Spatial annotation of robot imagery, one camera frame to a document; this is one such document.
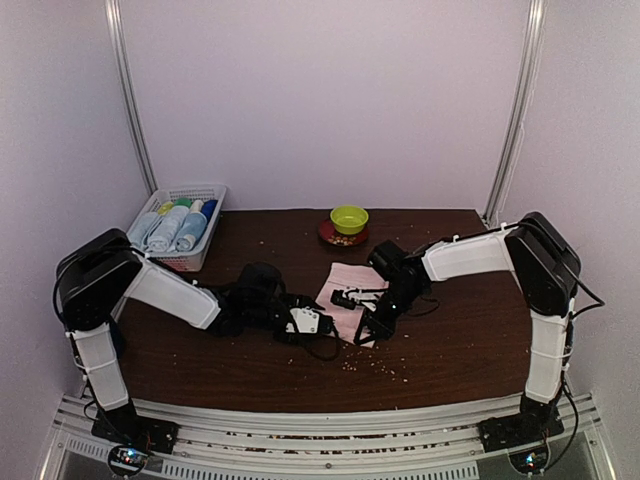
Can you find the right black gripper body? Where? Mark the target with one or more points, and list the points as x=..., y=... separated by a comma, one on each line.
x=403, y=299

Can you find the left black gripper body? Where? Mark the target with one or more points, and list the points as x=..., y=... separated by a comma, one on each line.
x=258, y=315

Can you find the pink towel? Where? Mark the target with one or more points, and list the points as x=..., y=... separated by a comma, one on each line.
x=347, y=277

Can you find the green plastic bowl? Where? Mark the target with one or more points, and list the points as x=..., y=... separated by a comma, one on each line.
x=349, y=219

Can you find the red floral plate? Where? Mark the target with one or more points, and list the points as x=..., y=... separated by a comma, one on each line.
x=328, y=233

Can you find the blue polka dot towel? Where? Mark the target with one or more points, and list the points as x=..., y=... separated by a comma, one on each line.
x=191, y=231

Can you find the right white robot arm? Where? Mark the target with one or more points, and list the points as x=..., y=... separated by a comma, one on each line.
x=547, y=270

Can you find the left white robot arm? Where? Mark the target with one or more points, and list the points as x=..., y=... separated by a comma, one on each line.
x=92, y=282

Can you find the dark blue rolled towel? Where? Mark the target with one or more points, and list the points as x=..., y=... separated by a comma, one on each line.
x=209, y=208

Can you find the white plastic basket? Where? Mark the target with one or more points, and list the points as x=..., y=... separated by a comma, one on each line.
x=193, y=260

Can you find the white rolled towel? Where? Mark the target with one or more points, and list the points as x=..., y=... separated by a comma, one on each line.
x=196, y=206

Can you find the light blue rolled towel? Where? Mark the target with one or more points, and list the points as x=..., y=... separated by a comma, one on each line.
x=154, y=233

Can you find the green rolled towel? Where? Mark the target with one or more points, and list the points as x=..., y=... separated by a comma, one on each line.
x=186, y=202

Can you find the yellow rolled towel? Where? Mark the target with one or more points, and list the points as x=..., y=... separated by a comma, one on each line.
x=165, y=208

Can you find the dark blue mug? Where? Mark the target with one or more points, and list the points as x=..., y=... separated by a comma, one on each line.
x=118, y=339

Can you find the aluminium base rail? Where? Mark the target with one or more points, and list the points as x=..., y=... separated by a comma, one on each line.
x=440, y=442

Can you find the right aluminium frame post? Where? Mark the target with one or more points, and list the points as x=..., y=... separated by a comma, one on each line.
x=524, y=91

